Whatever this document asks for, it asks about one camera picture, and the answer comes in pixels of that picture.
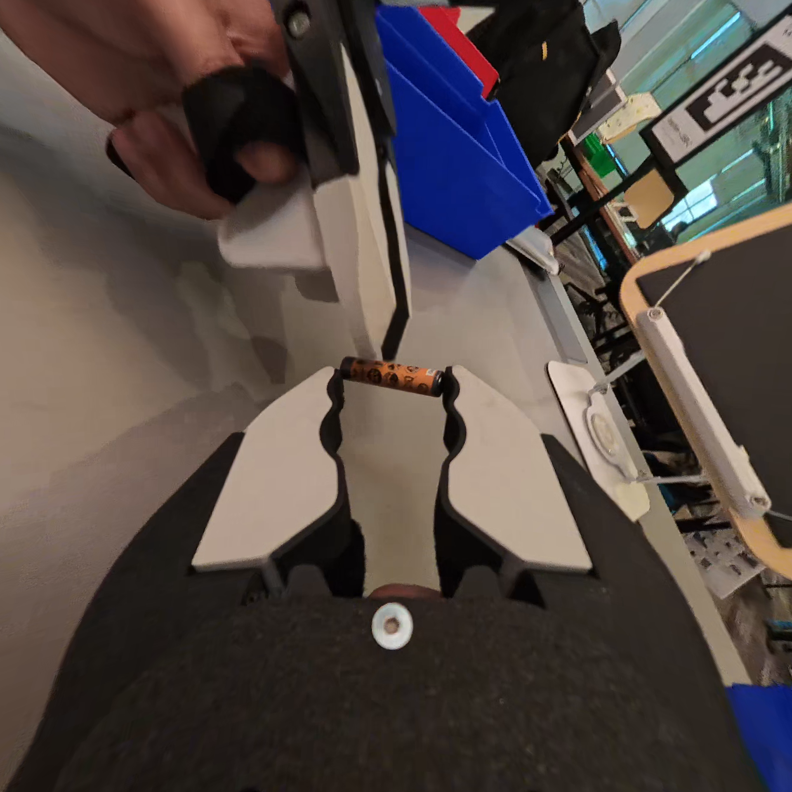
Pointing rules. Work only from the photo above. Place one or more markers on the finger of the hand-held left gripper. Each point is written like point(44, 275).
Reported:
point(403, 297)
point(362, 247)

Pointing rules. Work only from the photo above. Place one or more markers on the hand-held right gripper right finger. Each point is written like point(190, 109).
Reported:
point(516, 489)

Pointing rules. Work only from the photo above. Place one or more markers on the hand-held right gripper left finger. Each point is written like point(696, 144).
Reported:
point(272, 489)

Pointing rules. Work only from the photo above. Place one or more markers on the orange battery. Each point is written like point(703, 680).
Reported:
point(390, 374)

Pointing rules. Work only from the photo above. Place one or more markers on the blue storage bin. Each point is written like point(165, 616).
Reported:
point(451, 173)
point(767, 742)

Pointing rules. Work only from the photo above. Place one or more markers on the person's left hand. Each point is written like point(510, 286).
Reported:
point(124, 55)

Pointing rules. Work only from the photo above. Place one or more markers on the white folded sheet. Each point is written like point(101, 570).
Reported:
point(535, 247)

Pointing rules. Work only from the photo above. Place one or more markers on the red storage bin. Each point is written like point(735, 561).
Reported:
point(461, 43)

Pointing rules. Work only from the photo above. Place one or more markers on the white mounting bar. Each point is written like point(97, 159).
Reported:
point(699, 408)

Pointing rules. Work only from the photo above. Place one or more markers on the black bag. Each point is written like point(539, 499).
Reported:
point(544, 80)

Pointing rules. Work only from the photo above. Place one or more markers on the printed paper sheets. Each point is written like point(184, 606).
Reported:
point(724, 566)

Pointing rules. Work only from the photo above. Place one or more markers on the small white display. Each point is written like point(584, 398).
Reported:
point(591, 117)

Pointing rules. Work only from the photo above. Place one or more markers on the tan wooden panel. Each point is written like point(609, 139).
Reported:
point(649, 198)

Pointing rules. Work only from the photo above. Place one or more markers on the framed marker sign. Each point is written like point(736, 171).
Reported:
point(742, 80)

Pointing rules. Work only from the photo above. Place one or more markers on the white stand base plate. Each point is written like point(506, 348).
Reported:
point(575, 396)

